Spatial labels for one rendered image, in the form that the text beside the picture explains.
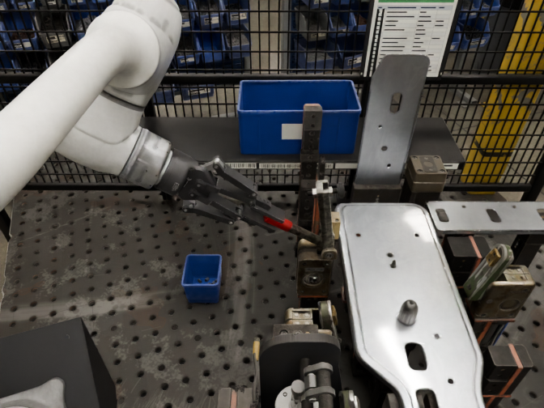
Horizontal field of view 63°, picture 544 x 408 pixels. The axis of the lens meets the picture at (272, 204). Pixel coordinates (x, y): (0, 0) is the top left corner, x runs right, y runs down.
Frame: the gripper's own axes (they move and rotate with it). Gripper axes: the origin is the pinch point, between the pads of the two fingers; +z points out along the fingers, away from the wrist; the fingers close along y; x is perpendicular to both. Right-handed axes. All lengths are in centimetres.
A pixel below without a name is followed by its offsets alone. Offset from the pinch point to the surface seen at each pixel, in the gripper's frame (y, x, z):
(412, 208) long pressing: 6.8, 17.6, 37.1
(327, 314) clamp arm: 2.3, -19.0, 11.1
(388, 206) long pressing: 3.8, 18.2, 32.5
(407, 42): 29, 54, 25
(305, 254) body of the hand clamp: -3.4, -1.5, 12.0
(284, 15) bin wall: -28, 216, 28
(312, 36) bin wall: -24, 198, 45
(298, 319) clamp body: -3.1, -17.6, 9.2
